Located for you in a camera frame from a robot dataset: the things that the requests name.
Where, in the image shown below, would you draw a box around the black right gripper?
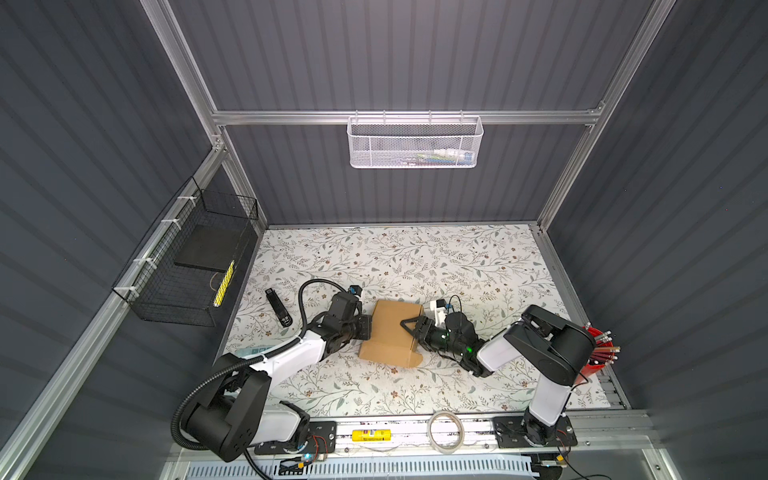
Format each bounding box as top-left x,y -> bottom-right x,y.
401,316 -> 465,359

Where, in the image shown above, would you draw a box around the brown cardboard paper box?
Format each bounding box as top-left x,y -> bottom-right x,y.
359,300 -> 424,368

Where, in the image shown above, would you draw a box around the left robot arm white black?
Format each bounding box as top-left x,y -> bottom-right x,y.
171,286 -> 372,462

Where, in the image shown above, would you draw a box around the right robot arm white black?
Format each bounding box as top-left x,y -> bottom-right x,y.
400,305 -> 597,436

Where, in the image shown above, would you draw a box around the black marker on table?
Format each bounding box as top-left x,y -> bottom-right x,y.
265,288 -> 293,328

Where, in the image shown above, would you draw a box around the clear tape roll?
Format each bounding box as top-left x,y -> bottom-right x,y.
426,411 -> 466,455

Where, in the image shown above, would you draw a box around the red pencil cup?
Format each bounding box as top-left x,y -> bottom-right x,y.
574,324 -> 621,387

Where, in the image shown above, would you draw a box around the black flat pad in basket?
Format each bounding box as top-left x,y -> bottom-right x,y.
173,225 -> 249,273

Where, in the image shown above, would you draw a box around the items in white basket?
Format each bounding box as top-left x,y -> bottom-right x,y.
399,148 -> 476,168

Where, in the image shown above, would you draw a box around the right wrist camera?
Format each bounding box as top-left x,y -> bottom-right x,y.
429,299 -> 448,328

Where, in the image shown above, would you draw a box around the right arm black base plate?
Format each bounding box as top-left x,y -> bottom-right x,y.
491,413 -> 578,449

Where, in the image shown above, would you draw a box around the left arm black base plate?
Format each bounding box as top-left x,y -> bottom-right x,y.
250,420 -> 338,455

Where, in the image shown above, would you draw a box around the black wire mesh basket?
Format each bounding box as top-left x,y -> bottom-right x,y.
113,181 -> 259,327

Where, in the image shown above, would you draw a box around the white wire mesh basket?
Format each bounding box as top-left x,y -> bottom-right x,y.
346,114 -> 484,169

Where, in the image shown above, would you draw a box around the black corrugated cable hose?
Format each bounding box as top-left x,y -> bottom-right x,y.
170,278 -> 349,480

